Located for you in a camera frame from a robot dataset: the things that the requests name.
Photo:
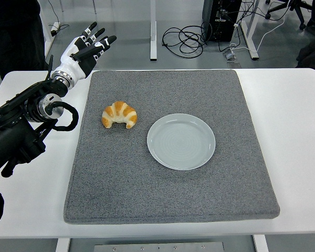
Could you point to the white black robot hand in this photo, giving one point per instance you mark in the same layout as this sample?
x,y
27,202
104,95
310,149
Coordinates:
x,y
71,65

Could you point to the golden croissant bread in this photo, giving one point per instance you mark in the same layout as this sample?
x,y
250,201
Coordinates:
x,y
119,110

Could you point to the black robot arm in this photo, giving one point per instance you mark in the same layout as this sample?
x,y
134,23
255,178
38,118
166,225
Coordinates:
x,y
10,141

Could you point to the pale grey round plate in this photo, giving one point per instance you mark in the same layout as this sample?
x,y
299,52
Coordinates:
x,y
181,141

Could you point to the grey metal plate with screws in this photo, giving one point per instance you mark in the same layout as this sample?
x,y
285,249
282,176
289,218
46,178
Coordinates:
x,y
157,247

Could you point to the white power strip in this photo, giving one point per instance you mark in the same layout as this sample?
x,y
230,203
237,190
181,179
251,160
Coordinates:
x,y
55,27

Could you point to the white desk leg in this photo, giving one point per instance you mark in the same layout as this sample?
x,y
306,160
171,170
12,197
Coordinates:
x,y
153,39
253,51
47,31

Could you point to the person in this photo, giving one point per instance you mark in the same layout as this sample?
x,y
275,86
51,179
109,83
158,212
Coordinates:
x,y
15,39
312,55

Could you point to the black computer tower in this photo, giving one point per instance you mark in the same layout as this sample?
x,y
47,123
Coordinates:
x,y
220,29

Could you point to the grey fabric mat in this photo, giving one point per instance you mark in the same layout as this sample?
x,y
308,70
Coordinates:
x,y
160,194

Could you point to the grey floor socket box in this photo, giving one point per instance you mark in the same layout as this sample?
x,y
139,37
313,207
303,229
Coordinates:
x,y
229,56

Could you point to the white table leg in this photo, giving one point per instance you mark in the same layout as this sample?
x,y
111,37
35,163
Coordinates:
x,y
63,245
260,244

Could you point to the black office chair base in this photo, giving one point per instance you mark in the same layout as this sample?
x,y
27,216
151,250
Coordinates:
x,y
295,8

